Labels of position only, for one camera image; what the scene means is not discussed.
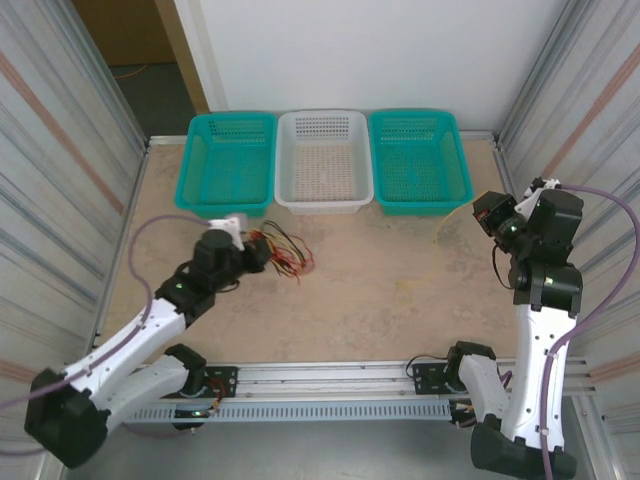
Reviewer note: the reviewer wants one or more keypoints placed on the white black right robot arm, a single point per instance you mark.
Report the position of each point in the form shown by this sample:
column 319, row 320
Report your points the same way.
column 537, row 360

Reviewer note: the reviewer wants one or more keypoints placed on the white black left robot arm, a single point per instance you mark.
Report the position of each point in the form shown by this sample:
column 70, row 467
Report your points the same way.
column 125, row 345

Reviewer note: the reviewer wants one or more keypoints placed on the teal plastic basket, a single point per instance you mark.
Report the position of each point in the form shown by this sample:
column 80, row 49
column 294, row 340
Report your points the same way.
column 420, row 165
column 225, row 165

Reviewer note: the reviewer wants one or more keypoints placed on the wooden door frame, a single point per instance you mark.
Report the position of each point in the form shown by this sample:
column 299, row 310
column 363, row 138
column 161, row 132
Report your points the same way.
column 180, row 50

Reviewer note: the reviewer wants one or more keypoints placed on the white plastic basket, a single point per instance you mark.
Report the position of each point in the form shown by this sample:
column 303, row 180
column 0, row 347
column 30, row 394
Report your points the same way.
column 324, row 165

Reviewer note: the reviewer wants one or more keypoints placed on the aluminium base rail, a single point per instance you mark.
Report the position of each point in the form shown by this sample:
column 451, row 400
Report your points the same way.
column 325, row 380

